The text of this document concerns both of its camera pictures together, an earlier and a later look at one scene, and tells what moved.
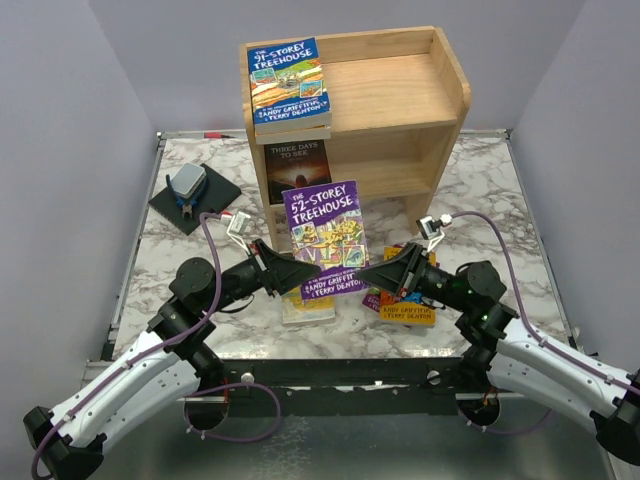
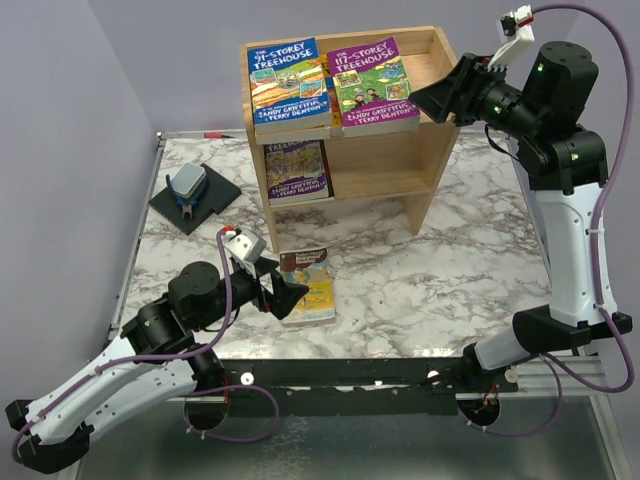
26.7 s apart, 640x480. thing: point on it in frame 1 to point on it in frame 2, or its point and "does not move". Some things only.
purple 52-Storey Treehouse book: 326,227 to 298,172
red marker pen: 216,135 does not move
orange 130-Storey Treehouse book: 410,311 to 336,113
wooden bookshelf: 397,98 does not move
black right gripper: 401,274 to 459,89
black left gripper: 284,272 to 285,296
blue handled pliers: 185,203 does not move
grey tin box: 188,180 does not move
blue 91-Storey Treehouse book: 288,87 does not move
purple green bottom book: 372,299 to 371,89
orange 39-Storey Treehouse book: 303,134 does not move
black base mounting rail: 421,387 does not move
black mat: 217,192 does not move
